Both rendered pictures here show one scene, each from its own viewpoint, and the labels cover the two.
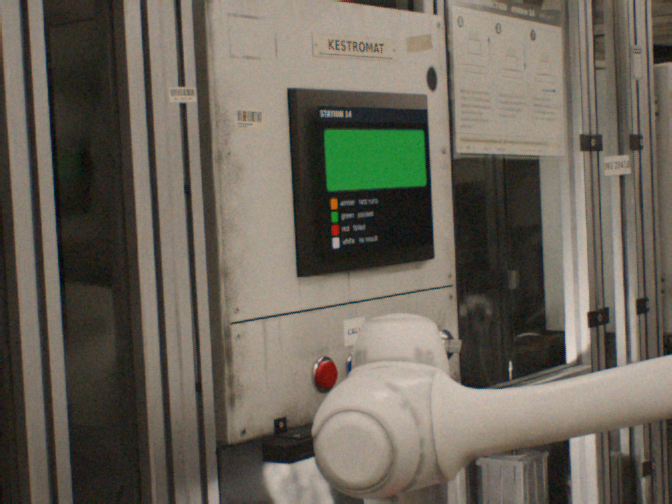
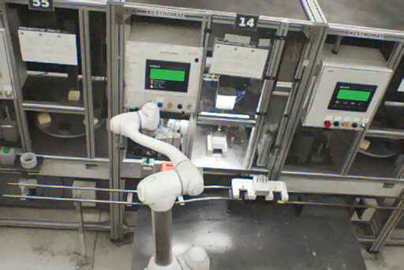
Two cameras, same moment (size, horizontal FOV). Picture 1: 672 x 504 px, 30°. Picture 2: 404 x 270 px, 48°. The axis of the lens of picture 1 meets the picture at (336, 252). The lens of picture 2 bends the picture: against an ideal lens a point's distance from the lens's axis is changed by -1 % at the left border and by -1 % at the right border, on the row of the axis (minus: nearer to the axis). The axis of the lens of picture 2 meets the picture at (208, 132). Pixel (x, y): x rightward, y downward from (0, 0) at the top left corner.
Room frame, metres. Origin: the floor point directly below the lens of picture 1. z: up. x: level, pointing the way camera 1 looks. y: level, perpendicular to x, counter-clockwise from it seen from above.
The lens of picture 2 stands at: (0.08, -1.72, 3.10)
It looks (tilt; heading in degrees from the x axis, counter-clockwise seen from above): 41 degrees down; 44
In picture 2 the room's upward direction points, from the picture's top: 10 degrees clockwise
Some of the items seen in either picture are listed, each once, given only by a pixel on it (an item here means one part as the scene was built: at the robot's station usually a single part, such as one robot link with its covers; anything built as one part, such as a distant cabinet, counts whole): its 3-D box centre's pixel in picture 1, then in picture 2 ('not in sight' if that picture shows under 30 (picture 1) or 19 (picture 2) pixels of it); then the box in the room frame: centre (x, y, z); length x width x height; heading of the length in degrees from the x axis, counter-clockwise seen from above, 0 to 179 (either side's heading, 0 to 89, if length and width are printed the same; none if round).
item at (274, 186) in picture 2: not in sight; (259, 192); (1.88, -0.55, 0.84); 0.36 x 0.14 x 0.10; 142
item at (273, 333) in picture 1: (272, 210); (163, 69); (1.48, 0.07, 1.60); 0.42 x 0.29 x 0.46; 142
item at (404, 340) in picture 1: (398, 389); (148, 115); (1.30, -0.06, 1.41); 0.13 x 0.11 x 0.16; 167
